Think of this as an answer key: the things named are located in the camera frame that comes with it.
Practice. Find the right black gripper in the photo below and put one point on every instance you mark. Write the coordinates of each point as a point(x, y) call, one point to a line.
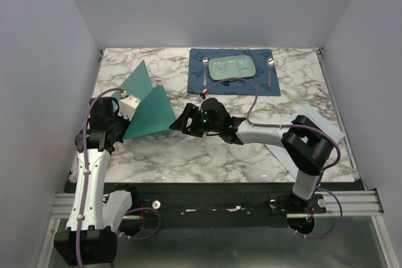
point(191, 111)

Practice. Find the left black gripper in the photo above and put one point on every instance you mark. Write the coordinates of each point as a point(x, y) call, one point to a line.
point(125, 122)

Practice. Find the teal file folder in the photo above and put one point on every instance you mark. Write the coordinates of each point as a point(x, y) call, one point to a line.
point(155, 113)

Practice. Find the white printed paper sheets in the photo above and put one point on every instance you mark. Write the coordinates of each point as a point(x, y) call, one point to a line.
point(324, 124)

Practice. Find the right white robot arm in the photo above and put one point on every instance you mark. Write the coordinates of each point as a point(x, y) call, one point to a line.
point(307, 145)

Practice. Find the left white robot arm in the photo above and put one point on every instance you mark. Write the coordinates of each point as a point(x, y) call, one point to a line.
point(90, 236)

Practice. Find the silver fork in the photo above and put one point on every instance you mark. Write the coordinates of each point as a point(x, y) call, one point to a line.
point(205, 62)

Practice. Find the light green divided plate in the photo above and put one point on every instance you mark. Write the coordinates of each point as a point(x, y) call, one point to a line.
point(241, 66)

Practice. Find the blue cloth placemat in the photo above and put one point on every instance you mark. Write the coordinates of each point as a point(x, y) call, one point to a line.
point(232, 86)

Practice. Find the silver spoon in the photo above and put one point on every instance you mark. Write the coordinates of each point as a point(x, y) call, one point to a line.
point(270, 66)

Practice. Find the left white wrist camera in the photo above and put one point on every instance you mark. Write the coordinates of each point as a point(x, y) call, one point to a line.
point(128, 105)

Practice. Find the black mounting base plate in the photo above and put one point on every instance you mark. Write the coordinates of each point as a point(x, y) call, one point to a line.
point(159, 206)

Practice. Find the aluminium frame rail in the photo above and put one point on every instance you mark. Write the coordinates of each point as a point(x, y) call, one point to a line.
point(354, 204)

